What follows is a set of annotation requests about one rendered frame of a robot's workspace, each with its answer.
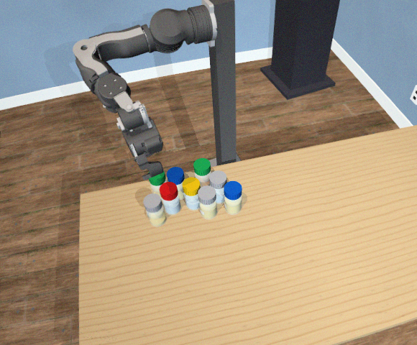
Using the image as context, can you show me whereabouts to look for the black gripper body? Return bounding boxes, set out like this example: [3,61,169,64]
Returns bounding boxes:
[122,104,163,157]

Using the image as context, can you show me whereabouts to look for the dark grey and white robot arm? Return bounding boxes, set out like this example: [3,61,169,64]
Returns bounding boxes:
[73,0,217,132]

